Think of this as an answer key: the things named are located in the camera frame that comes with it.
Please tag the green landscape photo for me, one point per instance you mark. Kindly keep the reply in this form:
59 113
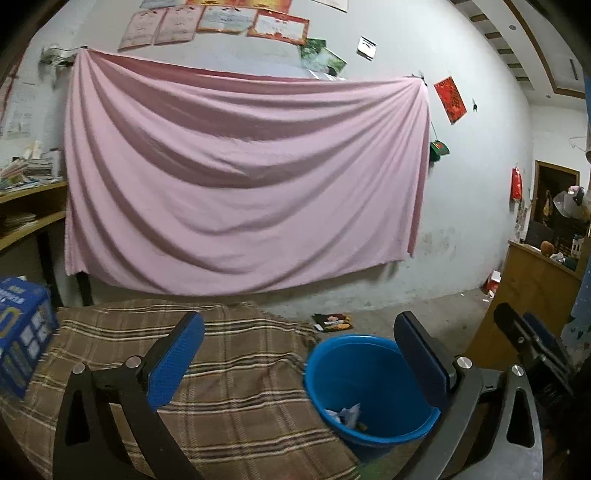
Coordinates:
331 62
310 48

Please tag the clear plastic bag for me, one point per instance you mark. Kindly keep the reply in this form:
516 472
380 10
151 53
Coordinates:
568 201

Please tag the dark wooden door frame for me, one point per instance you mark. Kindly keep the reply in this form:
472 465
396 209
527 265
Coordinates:
535 203

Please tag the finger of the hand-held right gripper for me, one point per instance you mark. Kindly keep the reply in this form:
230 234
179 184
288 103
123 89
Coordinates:
512 327
545 330

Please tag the green cap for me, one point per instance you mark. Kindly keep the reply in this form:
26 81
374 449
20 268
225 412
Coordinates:
439 148

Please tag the books inside shelf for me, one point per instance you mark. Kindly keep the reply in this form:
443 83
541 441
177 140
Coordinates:
21 221

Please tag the stack of books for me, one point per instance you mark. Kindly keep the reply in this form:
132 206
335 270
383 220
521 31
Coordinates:
27 168

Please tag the orange round object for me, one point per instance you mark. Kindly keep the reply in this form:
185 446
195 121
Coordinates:
547 248

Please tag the blue plastic bucket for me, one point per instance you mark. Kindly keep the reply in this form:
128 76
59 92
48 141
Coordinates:
369 374

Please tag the group of wall certificates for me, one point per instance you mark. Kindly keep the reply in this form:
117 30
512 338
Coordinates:
221 18

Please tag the dark snack packet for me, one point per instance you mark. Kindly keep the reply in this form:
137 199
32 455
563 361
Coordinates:
332 321

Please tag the black and white card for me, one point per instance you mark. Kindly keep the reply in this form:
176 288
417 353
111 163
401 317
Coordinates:
366 47

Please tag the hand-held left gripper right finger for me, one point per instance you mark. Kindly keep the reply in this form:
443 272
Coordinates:
422 355

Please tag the wooden cabinet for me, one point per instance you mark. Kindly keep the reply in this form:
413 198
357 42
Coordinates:
531 286

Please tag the blue cardboard box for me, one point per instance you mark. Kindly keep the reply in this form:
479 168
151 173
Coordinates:
23 332

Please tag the brown plaid blanket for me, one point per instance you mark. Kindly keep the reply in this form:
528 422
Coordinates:
231 392

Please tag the red and white box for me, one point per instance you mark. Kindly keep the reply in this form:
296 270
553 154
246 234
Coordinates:
491 284

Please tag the red hanging packet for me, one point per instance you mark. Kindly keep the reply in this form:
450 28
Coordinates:
517 183

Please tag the pink hanging sheet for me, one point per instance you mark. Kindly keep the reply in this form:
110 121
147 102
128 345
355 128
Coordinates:
240 175

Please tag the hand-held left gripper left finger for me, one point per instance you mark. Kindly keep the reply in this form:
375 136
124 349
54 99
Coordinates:
178 357

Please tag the white paper wall notice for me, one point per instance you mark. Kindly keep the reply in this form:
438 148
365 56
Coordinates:
18 110

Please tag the wooden wall shelf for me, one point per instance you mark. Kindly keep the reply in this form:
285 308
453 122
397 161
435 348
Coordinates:
27 191

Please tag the metal wall rack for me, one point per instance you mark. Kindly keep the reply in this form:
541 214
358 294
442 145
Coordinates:
57 56

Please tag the blue star-print curtain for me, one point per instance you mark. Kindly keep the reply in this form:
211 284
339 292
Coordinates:
582 323

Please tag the red wall poster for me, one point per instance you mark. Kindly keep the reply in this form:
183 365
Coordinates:
450 99

